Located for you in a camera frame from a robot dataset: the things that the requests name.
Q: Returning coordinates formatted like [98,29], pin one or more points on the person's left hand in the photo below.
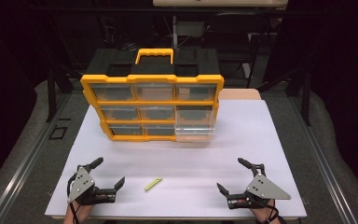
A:
[85,208]

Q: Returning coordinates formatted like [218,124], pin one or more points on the aluminium floor rail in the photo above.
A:
[28,165]
[323,161]

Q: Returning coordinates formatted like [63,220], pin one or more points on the beige wooden board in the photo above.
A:
[239,94]

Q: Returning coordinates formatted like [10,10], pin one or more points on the yellow-green pen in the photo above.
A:
[153,184]

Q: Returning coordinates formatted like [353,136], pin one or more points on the grey metal stand post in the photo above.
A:
[175,31]

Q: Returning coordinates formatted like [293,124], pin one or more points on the group of clear closed drawers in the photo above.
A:
[113,92]

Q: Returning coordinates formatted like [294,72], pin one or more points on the yellow and black drawer organizer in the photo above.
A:
[155,78]

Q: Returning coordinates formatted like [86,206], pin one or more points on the black stand leg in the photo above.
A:
[51,96]

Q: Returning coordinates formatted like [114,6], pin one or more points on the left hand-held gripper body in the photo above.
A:
[81,183]

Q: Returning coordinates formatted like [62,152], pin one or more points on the clear plastic drawer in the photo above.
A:
[194,131]

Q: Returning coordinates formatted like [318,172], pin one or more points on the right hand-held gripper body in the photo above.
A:
[265,188]

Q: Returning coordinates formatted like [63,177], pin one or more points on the black folding chair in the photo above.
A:
[230,37]

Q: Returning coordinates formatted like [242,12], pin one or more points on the person's right hand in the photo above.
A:
[261,211]

